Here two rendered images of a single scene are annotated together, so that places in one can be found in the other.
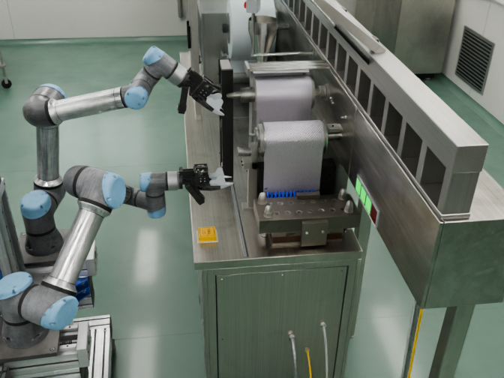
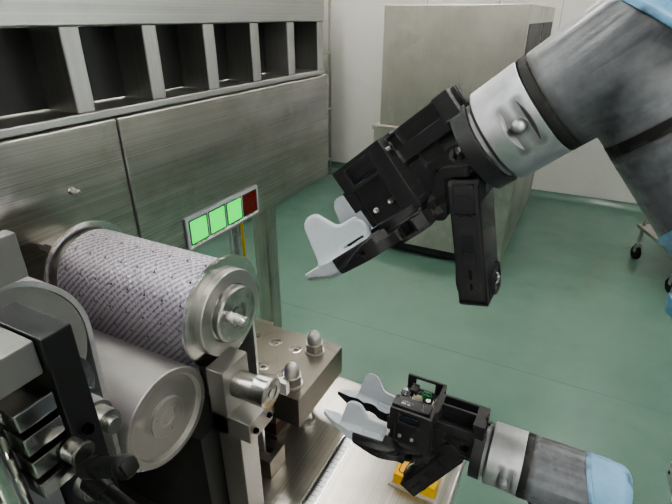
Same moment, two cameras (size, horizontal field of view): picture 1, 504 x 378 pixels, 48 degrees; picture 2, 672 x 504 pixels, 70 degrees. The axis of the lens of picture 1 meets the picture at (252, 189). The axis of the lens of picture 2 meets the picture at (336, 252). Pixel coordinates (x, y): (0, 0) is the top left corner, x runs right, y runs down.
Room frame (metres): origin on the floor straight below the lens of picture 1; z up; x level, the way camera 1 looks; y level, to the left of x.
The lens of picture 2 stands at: (2.38, 0.38, 1.59)
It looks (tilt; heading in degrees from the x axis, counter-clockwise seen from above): 26 degrees down; 215
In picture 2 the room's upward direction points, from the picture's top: straight up
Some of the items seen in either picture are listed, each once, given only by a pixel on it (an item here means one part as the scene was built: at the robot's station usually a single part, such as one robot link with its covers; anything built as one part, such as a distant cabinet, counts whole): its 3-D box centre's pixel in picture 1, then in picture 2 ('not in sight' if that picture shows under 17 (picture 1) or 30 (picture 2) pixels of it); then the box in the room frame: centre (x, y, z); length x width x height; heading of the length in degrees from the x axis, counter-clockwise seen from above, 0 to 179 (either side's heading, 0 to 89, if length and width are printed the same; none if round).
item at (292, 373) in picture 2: (262, 197); (291, 373); (1.90, -0.04, 1.05); 0.04 x 0.04 x 0.04
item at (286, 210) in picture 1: (305, 212); (232, 352); (1.88, -0.22, 1.00); 0.40 x 0.16 x 0.06; 98
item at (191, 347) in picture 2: (262, 138); (224, 310); (2.03, -0.04, 1.25); 0.15 x 0.01 x 0.15; 8
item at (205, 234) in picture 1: (207, 234); (420, 469); (1.84, 0.18, 0.91); 0.07 x 0.07 x 0.02; 8
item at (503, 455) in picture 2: (173, 180); (501, 457); (1.93, 0.31, 1.11); 0.08 x 0.05 x 0.08; 8
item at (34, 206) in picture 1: (37, 211); not in sight; (1.88, 0.86, 0.98); 0.13 x 0.12 x 0.14; 179
